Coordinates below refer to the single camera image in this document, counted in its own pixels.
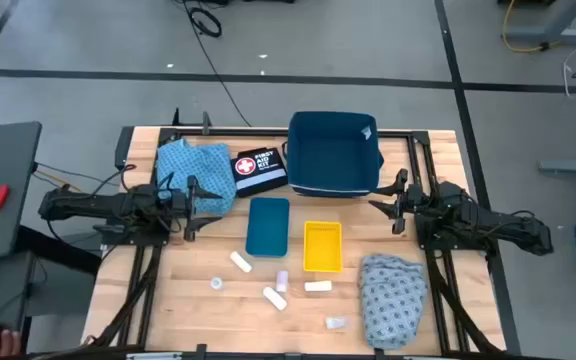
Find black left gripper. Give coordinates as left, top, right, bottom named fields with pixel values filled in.
left=170, top=175, right=224, bottom=243

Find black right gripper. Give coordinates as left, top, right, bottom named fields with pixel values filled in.
left=368, top=168, right=423, bottom=235

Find blue patterned cloth gown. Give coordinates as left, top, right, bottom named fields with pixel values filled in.
left=156, top=138, right=238, bottom=217

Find navy fabric basket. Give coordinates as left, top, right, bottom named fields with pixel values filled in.
left=282, top=110, right=385, bottom=199

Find grey patterned cloth gown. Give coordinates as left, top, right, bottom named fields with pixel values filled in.
left=358, top=253, right=428, bottom=350

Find black first aid kit pouch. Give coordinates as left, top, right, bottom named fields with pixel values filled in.
left=230, top=146, right=289, bottom=199

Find teal plastic tray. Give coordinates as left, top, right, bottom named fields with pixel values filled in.
left=245, top=196, right=291, bottom=259

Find yellow plastic tray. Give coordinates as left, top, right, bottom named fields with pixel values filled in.
left=302, top=220, right=343, bottom=274

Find grey desk foot bar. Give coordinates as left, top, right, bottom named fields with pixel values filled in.
left=537, top=159, right=576, bottom=176

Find grey side desk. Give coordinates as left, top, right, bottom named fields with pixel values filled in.
left=0, top=121, right=43, bottom=264

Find dark grey low shelf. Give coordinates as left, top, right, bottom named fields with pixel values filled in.
left=0, top=249, right=37, bottom=351

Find grey desk leg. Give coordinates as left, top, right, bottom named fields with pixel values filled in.
left=497, top=0, right=576, bottom=46

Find black metal table frame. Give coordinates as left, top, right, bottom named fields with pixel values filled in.
left=87, top=125, right=507, bottom=359

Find black clamp bracket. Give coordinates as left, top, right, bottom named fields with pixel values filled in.
left=171, top=107, right=214, bottom=136

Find thin black wire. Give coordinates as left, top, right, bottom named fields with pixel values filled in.
left=34, top=162, right=121, bottom=188

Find thin yellow wire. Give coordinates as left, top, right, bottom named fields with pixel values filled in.
left=35, top=169, right=83, bottom=192

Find black floor cable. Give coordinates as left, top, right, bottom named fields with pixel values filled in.
left=172, top=0, right=253, bottom=129

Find yellow floor cable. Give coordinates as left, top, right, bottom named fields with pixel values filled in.
left=501, top=0, right=576, bottom=54

